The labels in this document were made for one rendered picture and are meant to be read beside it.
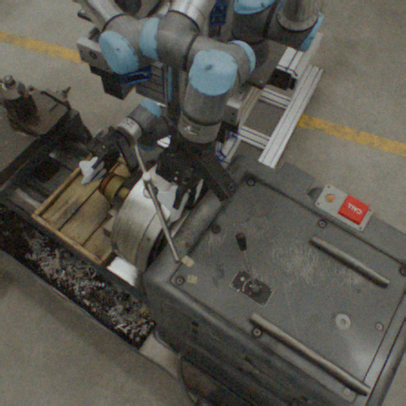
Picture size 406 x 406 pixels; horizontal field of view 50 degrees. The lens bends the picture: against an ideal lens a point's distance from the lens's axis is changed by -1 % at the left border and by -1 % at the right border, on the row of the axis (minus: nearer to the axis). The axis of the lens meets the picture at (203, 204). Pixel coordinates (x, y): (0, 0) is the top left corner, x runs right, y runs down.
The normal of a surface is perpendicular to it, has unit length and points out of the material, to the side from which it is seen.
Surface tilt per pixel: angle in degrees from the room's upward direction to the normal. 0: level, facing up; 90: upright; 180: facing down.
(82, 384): 0
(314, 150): 0
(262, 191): 0
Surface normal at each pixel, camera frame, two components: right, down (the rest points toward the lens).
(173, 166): -0.51, 0.52
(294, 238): 0.04, -0.46
